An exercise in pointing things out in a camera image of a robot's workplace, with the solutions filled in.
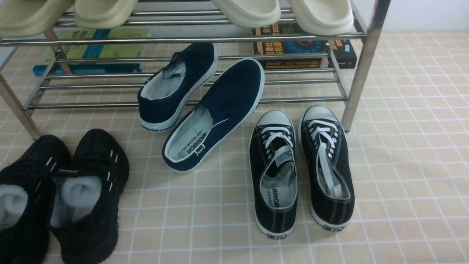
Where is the right black knit sneaker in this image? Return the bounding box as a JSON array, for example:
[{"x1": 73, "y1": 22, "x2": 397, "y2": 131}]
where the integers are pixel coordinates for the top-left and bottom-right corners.
[{"x1": 48, "y1": 129, "x2": 129, "y2": 264}]

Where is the white foam roll left sneaker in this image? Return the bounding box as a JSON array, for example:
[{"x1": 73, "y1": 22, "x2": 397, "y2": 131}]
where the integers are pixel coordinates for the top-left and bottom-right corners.
[{"x1": 0, "y1": 184, "x2": 28, "y2": 230}]

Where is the navy slip-on shoe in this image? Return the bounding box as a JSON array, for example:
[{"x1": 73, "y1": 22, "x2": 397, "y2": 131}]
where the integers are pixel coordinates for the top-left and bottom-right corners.
[
  {"x1": 137, "y1": 43, "x2": 218, "y2": 132},
  {"x1": 162, "y1": 58, "x2": 265, "y2": 173}
]

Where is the white foam roll sneaker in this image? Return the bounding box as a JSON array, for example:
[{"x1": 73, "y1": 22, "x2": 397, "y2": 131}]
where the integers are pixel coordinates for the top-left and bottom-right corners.
[
  {"x1": 0, "y1": 184, "x2": 28, "y2": 230},
  {"x1": 50, "y1": 176, "x2": 102, "y2": 228}
]

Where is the left black knit sneaker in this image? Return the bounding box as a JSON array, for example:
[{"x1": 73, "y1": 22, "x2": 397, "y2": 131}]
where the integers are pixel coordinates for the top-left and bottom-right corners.
[{"x1": 0, "y1": 134, "x2": 71, "y2": 264}]

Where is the black and orange book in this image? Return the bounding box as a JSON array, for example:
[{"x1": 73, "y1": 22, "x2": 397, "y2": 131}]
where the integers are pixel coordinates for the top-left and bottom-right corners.
[{"x1": 251, "y1": 23, "x2": 358, "y2": 70}]

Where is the cream slipper far right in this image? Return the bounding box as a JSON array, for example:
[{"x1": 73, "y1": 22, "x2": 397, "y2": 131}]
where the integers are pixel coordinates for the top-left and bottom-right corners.
[{"x1": 288, "y1": 0, "x2": 354, "y2": 36}]

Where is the navy slip-on shoe front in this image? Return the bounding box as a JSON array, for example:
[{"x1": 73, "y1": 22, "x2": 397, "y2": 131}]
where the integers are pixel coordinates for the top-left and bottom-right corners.
[{"x1": 162, "y1": 58, "x2": 265, "y2": 173}]

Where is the black knit sneaker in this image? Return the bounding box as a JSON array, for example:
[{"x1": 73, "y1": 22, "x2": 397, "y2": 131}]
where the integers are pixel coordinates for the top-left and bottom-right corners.
[
  {"x1": 48, "y1": 129, "x2": 129, "y2": 264},
  {"x1": 0, "y1": 134, "x2": 71, "y2": 264}
]

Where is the metal shoe rack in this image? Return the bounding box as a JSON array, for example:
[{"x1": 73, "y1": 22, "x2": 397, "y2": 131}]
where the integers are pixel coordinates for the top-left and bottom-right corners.
[{"x1": 1, "y1": 0, "x2": 391, "y2": 140}]

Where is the cream slipper far left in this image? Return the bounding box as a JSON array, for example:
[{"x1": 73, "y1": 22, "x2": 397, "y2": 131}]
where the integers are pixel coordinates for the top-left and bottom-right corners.
[{"x1": 0, "y1": 0, "x2": 75, "y2": 38}]

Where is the green and blue book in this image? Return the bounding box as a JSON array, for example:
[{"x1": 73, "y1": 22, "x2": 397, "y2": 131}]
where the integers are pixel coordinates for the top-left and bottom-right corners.
[{"x1": 32, "y1": 28, "x2": 151, "y2": 76}]

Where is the black canvas lace-up shoe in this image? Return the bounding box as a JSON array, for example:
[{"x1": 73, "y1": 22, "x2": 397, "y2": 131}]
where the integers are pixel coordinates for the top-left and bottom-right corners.
[
  {"x1": 298, "y1": 105, "x2": 355, "y2": 232},
  {"x1": 248, "y1": 110, "x2": 298, "y2": 239}
]

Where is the navy slip-on shoe rear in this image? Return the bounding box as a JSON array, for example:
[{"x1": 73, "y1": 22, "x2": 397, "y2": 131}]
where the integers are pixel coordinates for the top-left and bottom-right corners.
[{"x1": 137, "y1": 43, "x2": 218, "y2": 132}]

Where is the white foam roll right sneaker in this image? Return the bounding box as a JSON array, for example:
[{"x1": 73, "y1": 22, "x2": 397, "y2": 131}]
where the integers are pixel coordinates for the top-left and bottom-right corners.
[{"x1": 50, "y1": 176, "x2": 102, "y2": 228}]

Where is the cream slipper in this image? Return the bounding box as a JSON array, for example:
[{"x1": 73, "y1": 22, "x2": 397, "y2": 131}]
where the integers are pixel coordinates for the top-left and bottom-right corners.
[
  {"x1": 211, "y1": 0, "x2": 281, "y2": 28},
  {"x1": 288, "y1": 0, "x2": 354, "y2": 36},
  {"x1": 74, "y1": 0, "x2": 138, "y2": 29},
  {"x1": 0, "y1": 0, "x2": 75, "y2": 38}
]

